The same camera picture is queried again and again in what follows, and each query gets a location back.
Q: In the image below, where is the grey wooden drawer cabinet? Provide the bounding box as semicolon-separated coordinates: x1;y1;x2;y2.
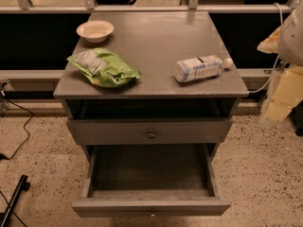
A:
52;10;250;149

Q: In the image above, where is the green chip bag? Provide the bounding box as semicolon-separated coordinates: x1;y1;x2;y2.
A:
67;47;141;88

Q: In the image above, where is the grey drawer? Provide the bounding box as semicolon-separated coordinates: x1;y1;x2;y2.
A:
72;145;231;218
67;118;233;146

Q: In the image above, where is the white hanging cable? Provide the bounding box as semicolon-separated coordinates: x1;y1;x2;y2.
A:
248;2;284;95

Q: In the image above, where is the metal railing frame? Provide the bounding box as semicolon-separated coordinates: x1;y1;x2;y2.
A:
0;0;303;15

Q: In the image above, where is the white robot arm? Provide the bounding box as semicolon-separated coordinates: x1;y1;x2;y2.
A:
257;2;303;128

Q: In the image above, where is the clear plastic water bottle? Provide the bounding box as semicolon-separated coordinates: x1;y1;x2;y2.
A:
174;55;233;83

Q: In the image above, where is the grey top drawer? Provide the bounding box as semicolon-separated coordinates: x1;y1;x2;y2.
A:
67;118;233;146

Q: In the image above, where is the white bowl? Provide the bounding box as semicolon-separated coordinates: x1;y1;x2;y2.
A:
76;20;115;44

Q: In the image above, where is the black stand leg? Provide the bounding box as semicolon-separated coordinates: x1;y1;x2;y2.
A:
0;175;30;227

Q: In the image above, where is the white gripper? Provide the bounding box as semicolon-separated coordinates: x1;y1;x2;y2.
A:
257;27;303;127

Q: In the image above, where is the black floor cable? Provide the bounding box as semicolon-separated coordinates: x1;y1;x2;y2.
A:
0;90;35;161

